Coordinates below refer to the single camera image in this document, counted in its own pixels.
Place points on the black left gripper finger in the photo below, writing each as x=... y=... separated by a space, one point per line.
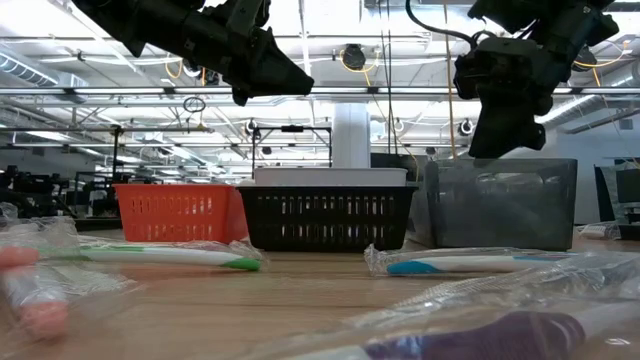
x=280 y=75

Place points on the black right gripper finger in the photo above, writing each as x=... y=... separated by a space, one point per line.
x=505 y=132

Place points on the blue white toothbrush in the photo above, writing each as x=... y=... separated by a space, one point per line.
x=450 y=264

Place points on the purple white toothbrush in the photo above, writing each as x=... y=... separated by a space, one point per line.
x=500 y=335

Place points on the orange white toothbrush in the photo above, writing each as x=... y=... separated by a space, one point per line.
x=35 y=300

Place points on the long ceiling light bar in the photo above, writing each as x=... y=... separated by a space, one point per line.
x=150 y=90

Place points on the grey translucent plastic bin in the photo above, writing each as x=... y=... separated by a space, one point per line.
x=500 y=220

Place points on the white square pillar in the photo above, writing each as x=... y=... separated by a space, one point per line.
x=351 y=135

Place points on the white plastic basket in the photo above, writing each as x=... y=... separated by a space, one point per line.
x=330 y=177

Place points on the black plastic basket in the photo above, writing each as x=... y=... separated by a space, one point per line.
x=325 y=192

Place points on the dark monitor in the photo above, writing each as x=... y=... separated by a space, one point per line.
x=629 y=187

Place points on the orange plastic basket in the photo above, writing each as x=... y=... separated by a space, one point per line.
x=175 y=191

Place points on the dark background workstation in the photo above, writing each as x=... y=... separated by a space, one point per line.
x=30 y=192

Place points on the black metal frame stand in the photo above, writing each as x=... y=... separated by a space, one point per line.
x=292 y=129

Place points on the silver ventilation duct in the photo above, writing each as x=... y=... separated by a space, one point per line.
x=30 y=72
x=570 y=107

